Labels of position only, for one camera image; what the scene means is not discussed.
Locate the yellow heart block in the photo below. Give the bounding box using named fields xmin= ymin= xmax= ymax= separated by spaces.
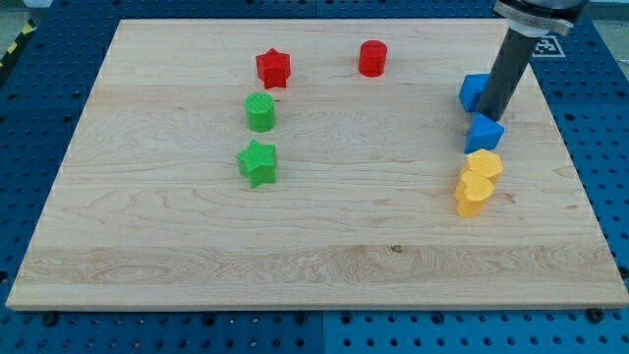
xmin=454 ymin=170 xmax=494 ymax=217

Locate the blue triangle block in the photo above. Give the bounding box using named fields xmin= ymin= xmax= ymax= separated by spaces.
xmin=464 ymin=112 xmax=505 ymax=154

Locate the red star block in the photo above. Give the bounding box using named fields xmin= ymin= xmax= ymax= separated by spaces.
xmin=256 ymin=48 xmax=291 ymax=89

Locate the yellow hexagon block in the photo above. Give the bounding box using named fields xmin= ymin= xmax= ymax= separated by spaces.
xmin=461 ymin=148 xmax=503 ymax=185

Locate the red cylinder block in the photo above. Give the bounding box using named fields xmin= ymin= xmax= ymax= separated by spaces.
xmin=358 ymin=39 xmax=388 ymax=78

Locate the wooden board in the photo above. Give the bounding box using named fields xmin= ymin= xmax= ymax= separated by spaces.
xmin=7 ymin=19 xmax=628 ymax=311

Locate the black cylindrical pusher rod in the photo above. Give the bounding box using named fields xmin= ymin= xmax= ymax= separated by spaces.
xmin=476 ymin=29 xmax=538 ymax=122

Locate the green cylinder block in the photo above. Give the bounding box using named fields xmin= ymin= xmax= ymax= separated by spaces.
xmin=244 ymin=92 xmax=276 ymax=133

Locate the blue cube block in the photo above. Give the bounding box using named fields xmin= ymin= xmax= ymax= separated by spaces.
xmin=458 ymin=73 xmax=490 ymax=113

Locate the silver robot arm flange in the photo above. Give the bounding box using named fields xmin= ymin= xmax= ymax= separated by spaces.
xmin=493 ymin=0 xmax=589 ymax=37

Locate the fiducial marker tag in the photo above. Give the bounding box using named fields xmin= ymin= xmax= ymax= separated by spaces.
xmin=532 ymin=35 xmax=565 ymax=58

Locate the green star block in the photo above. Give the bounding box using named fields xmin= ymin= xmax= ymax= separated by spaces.
xmin=237 ymin=140 xmax=277 ymax=189

